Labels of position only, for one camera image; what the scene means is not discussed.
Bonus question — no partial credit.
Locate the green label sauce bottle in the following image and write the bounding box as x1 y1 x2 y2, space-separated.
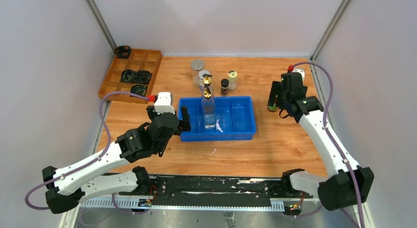
267 95 278 112

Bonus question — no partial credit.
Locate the clear glass oil bottle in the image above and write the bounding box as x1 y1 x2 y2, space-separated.
202 86 216 129

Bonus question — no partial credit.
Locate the blue plastic divided bin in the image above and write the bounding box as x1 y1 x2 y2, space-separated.
179 96 256 142

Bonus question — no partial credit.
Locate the glass bottle with brown sauce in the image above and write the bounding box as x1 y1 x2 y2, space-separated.
201 74 213 99

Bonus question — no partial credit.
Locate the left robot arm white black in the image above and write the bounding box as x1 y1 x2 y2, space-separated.
42 106 191 214

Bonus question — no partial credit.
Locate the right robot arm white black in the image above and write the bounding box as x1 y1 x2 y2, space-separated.
268 72 374 211

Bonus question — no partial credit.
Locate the dark coiled roll lower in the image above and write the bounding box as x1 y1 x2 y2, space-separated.
130 84 148 97

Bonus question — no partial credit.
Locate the dark coiled roll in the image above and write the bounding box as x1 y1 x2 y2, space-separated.
135 70 152 85
120 69 136 83
130 84 148 97

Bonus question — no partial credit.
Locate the jar with pale yellow lid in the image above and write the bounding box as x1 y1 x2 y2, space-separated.
228 70 238 91

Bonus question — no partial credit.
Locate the dark coiled roll upper right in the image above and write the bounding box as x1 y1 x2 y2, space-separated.
135 70 152 85

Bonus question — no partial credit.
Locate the small black pepper shaker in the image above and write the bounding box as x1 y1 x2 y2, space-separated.
220 79 229 96

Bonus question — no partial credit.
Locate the white bead jar blue label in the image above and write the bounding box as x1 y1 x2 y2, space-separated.
198 70 211 90

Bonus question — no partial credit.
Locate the wooden compartment tray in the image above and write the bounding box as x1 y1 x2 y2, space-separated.
98 46 162 98

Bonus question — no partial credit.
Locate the dark coiled roll upper left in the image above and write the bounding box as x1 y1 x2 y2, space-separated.
120 69 136 83

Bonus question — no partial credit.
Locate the jar with silver lid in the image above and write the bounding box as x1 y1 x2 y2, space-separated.
190 59 205 87

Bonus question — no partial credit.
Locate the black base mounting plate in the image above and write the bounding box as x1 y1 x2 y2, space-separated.
119 175 314 208

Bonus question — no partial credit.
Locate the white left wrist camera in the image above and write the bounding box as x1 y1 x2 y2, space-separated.
148 92 175 114

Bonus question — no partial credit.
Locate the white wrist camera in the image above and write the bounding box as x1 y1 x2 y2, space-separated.
148 92 175 114
287 65 305 80

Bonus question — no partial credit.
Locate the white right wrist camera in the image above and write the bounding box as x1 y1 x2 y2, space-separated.
287 65 305 80

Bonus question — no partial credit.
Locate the aluminium frame rail front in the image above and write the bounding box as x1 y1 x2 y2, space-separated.
59 174 367 228

